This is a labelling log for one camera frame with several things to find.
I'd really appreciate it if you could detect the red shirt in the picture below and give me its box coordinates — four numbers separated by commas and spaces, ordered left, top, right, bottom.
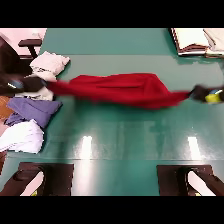
46, 72, 192, 110

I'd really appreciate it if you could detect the purple garment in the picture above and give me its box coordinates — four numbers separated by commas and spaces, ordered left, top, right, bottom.
4, 97, 64, 130

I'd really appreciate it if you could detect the white folded garment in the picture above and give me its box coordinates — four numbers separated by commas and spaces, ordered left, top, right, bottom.
170, 27, 210, 57

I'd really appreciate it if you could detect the beige folded garment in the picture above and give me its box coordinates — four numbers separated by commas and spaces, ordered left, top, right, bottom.
202, 27, 224, 58

